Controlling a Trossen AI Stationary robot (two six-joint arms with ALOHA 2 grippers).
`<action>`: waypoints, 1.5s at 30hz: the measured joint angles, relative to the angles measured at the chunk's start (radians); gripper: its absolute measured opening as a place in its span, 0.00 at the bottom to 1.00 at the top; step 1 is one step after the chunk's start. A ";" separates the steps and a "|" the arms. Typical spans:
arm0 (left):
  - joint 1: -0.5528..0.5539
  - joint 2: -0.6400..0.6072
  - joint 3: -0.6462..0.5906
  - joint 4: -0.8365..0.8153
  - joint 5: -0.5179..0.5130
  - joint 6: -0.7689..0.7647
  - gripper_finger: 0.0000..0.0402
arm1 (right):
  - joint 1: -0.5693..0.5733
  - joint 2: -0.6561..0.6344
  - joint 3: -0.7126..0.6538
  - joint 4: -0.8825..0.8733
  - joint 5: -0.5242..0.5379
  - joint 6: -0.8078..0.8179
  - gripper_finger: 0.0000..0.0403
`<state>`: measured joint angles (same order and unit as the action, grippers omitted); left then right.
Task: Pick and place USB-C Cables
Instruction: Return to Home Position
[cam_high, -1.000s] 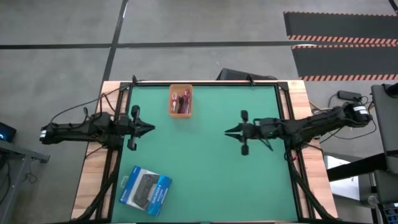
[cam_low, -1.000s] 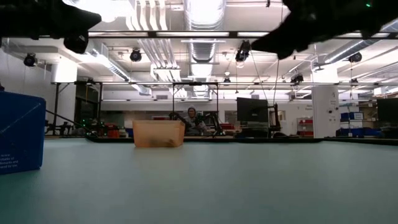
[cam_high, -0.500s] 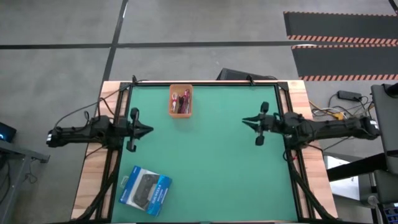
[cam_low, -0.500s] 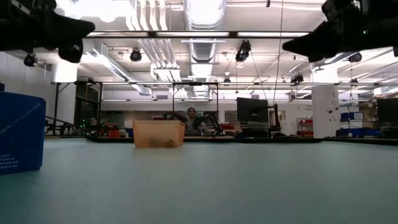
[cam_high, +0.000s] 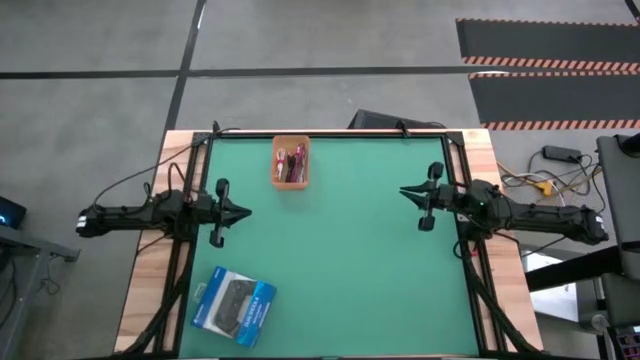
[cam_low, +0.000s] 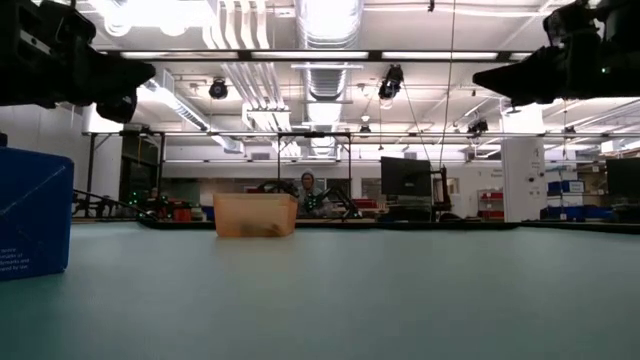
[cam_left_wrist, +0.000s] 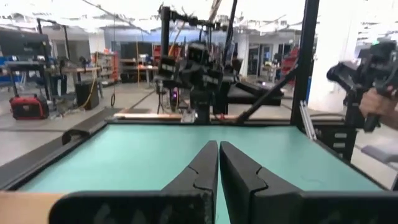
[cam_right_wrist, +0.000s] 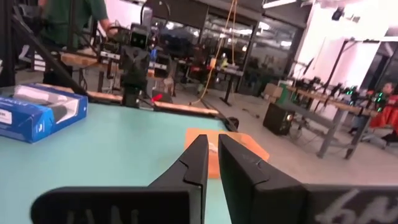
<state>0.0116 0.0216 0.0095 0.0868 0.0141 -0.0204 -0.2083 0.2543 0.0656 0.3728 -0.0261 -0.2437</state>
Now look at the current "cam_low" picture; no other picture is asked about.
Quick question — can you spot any green table mat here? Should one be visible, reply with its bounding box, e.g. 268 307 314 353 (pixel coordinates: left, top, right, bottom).
0 222 640 360

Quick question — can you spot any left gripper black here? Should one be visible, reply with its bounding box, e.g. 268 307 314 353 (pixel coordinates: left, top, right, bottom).
0 0 157 124

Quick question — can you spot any black background workstation frame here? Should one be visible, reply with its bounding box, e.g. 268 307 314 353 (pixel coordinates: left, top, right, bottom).
81 129 354 221

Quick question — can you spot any black monitor on stand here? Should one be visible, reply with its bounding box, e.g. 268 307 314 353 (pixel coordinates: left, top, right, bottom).
379 155 433 222

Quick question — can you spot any orange translucent plastic bin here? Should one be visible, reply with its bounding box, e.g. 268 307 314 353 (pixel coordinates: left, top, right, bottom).
212 192 300 239

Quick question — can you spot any shelf with red bins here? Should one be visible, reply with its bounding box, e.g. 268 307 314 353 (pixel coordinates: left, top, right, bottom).
476 188 506 222

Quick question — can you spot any blue DualShock controller box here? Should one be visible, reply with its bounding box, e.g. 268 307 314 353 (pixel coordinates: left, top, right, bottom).
0 145 75 282

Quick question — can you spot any person in grey hood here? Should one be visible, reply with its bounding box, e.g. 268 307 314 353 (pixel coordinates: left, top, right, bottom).
297 168 326 218

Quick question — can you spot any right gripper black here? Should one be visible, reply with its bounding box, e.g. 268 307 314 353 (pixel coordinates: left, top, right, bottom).
472 0 640 107

